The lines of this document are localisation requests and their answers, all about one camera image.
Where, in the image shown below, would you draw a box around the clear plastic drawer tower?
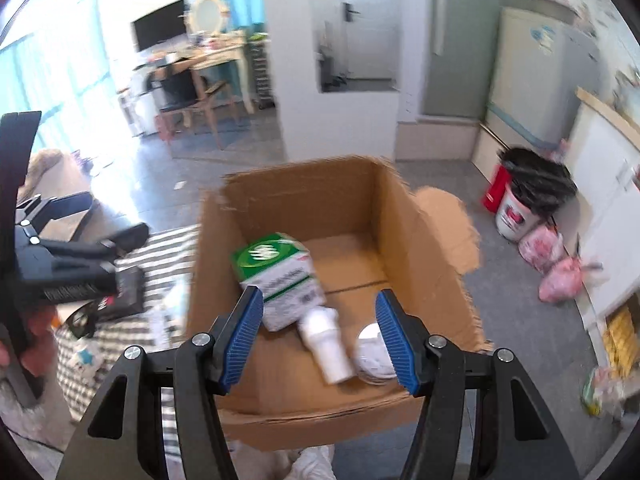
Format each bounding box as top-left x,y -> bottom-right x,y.
247,40 -> 277,111

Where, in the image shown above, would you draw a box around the red bag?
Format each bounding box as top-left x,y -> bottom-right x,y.
481,164 -> 512,214

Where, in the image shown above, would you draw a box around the wooden chair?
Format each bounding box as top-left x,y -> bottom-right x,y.
159,66 -> 242,150

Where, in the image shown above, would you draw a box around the white cloth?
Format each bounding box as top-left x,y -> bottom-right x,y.
225,440 -> 337,480

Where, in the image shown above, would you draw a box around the person's left hand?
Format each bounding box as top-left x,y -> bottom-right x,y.
0,305 -> 57,377

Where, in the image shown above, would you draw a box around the frosted glass door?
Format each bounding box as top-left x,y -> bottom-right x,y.
419,0 -> 507,120

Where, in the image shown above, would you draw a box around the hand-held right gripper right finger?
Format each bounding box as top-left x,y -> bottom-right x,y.
375,288 -> 581,480

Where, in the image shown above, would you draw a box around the black computer monitor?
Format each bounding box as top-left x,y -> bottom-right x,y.
131,0 -> 187,53

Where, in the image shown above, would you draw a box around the clear plastic wrapper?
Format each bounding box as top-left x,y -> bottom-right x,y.
149,279 -> 192,347

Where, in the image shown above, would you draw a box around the crumpled clear plastic bag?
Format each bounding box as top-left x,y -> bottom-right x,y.
579,364 -> 628,418

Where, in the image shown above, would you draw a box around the grey checkered blanket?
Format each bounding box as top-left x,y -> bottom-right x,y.
50,225 -> 202,423

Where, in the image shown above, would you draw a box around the black coffee box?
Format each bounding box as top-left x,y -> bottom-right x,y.
95,266 -> 147,323

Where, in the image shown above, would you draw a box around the bed with beige bedding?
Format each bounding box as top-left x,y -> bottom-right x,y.
22,147 -> 97,213

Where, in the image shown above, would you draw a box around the yellow packets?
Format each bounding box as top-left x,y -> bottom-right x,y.
604,305 -> 637,377

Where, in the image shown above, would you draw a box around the pale two-tone refrigerator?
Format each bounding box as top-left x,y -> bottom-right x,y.
486,4 -> 602,147

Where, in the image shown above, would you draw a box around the white oval vanity mirror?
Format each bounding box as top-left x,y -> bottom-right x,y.
186,0 -> 232,37

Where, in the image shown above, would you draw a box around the green and white medicine box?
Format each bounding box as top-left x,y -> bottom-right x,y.
231,232 -> 326,333

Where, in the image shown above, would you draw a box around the white bucket with black bag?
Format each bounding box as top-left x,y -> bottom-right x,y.
494,146 -> 579,244

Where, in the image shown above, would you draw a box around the brown cardboard box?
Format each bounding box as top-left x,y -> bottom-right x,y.
185,154 -> 493,453

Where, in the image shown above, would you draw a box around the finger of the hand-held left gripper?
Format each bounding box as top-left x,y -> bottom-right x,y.
65,304 -> 103,339
97,222 -> 151,262

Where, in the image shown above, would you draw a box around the white vanity desk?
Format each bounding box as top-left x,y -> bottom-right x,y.
150,35 -> 249,115

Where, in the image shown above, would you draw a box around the white kitchen cabinet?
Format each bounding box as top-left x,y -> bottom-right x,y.
564,86 -> 640,338

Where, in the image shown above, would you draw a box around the small white cabinet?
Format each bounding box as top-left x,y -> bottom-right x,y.
119,72 -> 162,137

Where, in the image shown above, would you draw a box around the pink plastic bag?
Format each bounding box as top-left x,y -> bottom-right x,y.
519,224 -> 564,274
538,255 -> 610,304

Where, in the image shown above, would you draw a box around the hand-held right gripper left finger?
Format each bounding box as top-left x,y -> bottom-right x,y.
55,285 -> 265,480

